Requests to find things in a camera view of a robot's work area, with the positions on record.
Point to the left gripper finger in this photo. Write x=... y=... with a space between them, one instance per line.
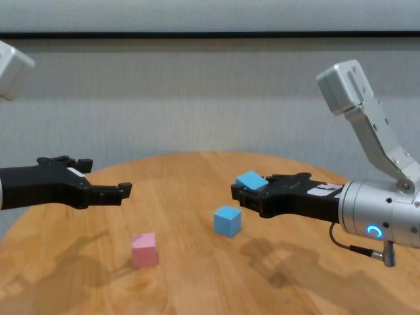
x=108 y=195
x=83 y=165

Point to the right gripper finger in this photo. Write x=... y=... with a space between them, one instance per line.
x=246 y=198
x=273 y=178

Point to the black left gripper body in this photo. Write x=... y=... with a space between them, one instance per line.
x=39 y=187

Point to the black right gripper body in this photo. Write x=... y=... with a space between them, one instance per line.
x=295 y=197

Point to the blue wooden cube block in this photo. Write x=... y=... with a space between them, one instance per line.
x=251 y=180
x=226 y=221

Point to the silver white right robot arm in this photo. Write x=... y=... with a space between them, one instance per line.
x=377 y=210

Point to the pink wooden cube block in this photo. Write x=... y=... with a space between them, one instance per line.
x=143 y=251

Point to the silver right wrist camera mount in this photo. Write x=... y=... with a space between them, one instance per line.
x=361 y=111

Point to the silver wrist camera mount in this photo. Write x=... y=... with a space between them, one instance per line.
x=13 y=72
x=361 y=111

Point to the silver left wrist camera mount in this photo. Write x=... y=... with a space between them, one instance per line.
x=13 y=72

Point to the black wall trim strip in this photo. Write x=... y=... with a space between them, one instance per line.
x=210 y=34

